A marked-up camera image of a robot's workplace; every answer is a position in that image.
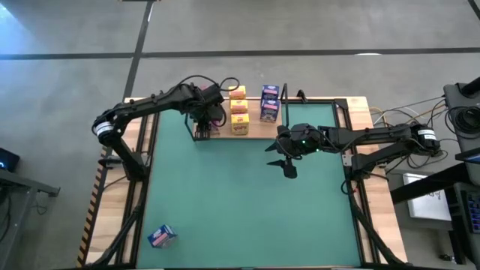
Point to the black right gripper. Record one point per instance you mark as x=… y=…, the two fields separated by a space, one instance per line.
x=302 y=140

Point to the small black floor item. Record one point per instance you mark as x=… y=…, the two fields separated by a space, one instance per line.
x=447 y=258

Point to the white board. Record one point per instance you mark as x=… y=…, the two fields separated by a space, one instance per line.
x=427 y=206

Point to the black laptop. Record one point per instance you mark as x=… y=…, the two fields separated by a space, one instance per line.
x=468 y=156

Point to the grey metal bracket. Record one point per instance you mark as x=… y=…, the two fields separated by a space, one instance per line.
x=347 y=161

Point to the black beam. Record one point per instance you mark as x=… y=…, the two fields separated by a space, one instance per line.
x=423 y=185

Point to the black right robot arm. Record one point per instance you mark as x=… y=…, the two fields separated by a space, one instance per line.
x=375 y=137

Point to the green table mat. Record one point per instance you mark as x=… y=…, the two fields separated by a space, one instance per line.
x=243 y=210

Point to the yellow Corn Pops cereal box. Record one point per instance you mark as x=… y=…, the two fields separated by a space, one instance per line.
x=239 y=107
x=240 y=123
x=237 y=92

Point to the grey equipment cart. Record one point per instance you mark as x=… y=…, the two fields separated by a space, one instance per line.
x=455 y=97

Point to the black metal shelf side frame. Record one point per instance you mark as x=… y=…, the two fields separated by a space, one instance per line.
x=285 y=108
x=186 y=127

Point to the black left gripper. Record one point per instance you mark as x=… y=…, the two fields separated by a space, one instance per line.
x=210 y=105

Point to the black box with blue light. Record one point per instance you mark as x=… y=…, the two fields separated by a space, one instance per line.
x=9 y=159

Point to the wooden shelf board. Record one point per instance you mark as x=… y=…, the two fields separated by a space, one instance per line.
x=257 y=129

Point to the grey metal stand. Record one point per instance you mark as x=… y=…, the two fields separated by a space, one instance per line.
x=22 y=183

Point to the black table frame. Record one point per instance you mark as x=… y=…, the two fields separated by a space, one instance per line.
x=139 y=221

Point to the blue Frosted Flakes cereal box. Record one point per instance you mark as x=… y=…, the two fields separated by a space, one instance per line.
x=161 y=236
x=269 y=111
x=270 y=92

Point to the yellow black hazard strip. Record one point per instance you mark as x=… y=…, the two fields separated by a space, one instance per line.
x=90 y=217

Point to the blue lit keyboard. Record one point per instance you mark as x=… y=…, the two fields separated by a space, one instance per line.
x=473 y=210

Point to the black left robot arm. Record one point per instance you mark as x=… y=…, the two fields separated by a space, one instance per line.
x=150 y=103

